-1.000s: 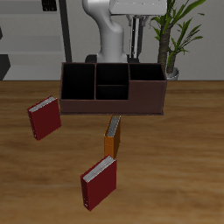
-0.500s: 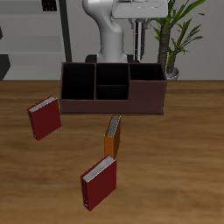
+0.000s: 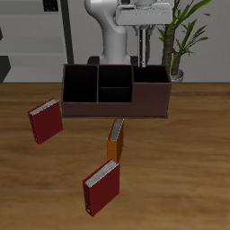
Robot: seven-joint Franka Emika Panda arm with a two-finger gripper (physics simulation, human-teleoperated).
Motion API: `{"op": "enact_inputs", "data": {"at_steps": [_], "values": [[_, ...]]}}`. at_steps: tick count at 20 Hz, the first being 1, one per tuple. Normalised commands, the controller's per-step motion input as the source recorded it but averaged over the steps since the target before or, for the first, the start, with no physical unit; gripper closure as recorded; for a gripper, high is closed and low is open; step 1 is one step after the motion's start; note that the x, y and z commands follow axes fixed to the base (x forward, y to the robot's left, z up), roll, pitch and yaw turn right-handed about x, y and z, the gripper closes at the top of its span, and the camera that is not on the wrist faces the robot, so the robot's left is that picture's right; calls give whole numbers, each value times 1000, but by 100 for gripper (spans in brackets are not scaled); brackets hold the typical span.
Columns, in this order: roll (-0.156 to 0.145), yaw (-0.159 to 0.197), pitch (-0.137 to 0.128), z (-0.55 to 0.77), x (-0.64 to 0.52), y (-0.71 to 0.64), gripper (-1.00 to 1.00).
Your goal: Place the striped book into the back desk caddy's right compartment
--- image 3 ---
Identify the black box on shelf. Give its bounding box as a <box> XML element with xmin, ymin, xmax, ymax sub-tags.
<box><xmin>42</xmin><ymin>0</ymin><xmax>59</xmax><ymax>13</ymax></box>

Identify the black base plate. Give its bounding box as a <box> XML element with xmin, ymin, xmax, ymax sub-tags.
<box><xmin>87</xmin><ymin>55</ymin><xmax>140</xmax><ymax>66</ymax></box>

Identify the dark brown desk caddy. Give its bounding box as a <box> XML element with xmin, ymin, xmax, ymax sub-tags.
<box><xmin>60</xmin><ymin>63</ymin><xmax>173</xmax><ymax>119</ymax></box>

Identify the white shelf unit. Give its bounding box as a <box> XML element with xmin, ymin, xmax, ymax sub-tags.
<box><xmin>0</xmin><ymin>0</ymin><xmax>69</xmax><ymax>84</ymax></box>

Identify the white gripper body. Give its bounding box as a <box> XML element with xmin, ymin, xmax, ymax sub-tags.
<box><xmin>115</xmin><ymin>2</ymin><xmax>175</xmax><ymax>27</ymax></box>

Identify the orange book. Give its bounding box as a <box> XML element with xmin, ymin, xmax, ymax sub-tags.
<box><xmin>106</xmin><ymin>117</ymin><xmax>126</xmax><ymax>165</ymax></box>

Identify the green pot plant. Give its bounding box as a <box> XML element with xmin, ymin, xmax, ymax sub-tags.
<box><xmin>155</xmin><ymin>0</ymin><xmax>213</xmax><ymax>84</ymax></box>

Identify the dark grey block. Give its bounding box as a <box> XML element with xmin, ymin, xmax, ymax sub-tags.
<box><xmin>0</xmin><ymin>55</ymin><xmax>13</xmax><ymax>84</ymax></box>

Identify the red book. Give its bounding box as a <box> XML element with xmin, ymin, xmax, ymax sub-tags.
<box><xmin>27</xmin><ymin>97</ymin><xmax>65</xmax><ymax>146</ymax></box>
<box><xmin>82</xmin><ymin>158</ymin><xmax>121</xmax><ymax>218</ymax></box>

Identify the black vertical post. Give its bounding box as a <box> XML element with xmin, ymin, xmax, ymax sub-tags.
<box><xmin>60</xmin><ymin>0</ymin><xmax>75</xmax><ymax>65</ymax></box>

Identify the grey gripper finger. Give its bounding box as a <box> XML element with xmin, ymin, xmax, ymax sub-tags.
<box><xmin>133</xmin><ymin>25</ymin><xmax>145</xmax><ymax>68</ymax></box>
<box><xmin>143</xmin><ymin>25</ymin><xmax>156</xmax><ymax>68</ymax></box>

